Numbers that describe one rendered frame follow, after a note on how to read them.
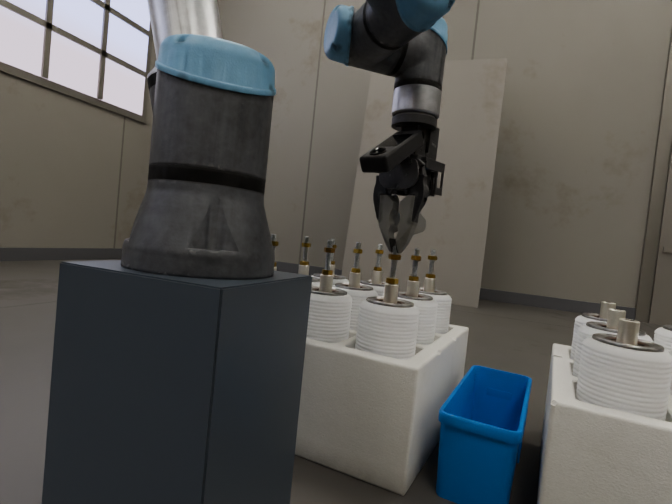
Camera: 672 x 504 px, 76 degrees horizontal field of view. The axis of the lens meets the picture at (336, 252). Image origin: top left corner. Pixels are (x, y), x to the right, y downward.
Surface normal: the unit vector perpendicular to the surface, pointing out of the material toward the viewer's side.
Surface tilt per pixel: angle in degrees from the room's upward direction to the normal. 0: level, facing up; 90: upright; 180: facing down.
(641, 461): 90
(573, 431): 90
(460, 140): 82
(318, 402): 90
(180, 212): 72
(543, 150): 90
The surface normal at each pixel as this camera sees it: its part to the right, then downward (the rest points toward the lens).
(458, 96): -0.32, -0.14
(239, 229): 0.71, -0.21
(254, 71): 0.77, 0.06
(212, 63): 0.21, 0.01
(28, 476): 0.10, -0.99
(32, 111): 0.93, 0.11
